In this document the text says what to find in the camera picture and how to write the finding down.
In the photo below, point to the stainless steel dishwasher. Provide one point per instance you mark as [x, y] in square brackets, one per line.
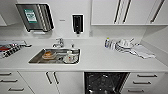
[105, 83]

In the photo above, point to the white cup on saucer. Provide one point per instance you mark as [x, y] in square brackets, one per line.
[70, 57]

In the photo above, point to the white dish soap bottle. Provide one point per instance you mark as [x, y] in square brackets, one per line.
[107, 42]

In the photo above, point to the black soap dispenser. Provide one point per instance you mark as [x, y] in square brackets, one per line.
[77, 24]

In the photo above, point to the chrome faucet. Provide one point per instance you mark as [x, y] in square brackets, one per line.
[59, 43]

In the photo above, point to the small white bottle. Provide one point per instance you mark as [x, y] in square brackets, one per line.
[113, 44]

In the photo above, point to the bowl with orange sponge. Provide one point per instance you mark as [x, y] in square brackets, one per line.
[48, 55]

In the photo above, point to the stack of white dishes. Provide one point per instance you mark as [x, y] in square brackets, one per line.
[124, 45]

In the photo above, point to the steel sink basin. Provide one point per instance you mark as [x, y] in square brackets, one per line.
[36, 60]

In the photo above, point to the white two-door sink cabinet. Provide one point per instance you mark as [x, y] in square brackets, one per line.
[50, 83]

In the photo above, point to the steel paper towel dispenser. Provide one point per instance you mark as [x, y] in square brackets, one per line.
[33, 17]

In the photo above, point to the white wall outlet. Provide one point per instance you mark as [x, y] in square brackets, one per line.
[91, 33]

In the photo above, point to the small wall label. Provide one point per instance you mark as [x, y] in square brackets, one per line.
[62, 20]

